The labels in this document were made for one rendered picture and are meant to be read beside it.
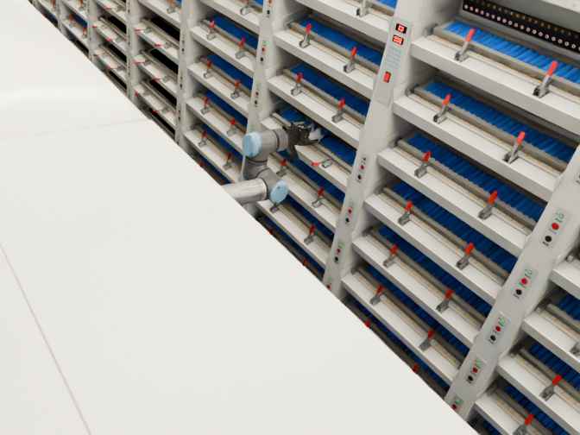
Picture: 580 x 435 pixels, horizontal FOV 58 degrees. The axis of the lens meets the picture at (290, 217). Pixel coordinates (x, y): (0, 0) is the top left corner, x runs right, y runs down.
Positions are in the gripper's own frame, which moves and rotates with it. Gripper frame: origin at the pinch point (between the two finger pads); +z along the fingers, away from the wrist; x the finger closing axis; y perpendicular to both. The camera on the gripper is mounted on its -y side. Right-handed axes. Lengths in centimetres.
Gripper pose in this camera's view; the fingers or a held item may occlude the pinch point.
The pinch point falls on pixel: (319, 135)
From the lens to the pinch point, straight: 227.2
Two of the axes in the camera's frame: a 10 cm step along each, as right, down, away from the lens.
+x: -5.8, -5.4, 6.1
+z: 8.0, -2.4, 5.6
